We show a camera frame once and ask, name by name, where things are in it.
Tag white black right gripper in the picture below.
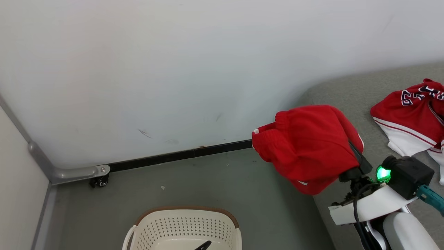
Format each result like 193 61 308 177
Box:
328 140 419 226

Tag red shorts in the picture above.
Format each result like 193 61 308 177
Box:
252 105 364 195

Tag red white sports jersey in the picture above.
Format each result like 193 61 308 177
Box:
370 78 444 186

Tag grey fabric sofa cushion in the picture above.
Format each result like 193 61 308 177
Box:
295 62 444 250

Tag white perforated laundry basket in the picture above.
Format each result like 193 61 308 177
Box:
122 207 242 250

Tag black baseboard strip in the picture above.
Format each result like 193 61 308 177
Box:
108 139 253 173

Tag small black caster wheel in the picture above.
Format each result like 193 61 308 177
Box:
89 173 110 189

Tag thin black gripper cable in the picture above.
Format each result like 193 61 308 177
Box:
353 183 381 250

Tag teal cable connector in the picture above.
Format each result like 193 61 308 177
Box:
416 185 444 216

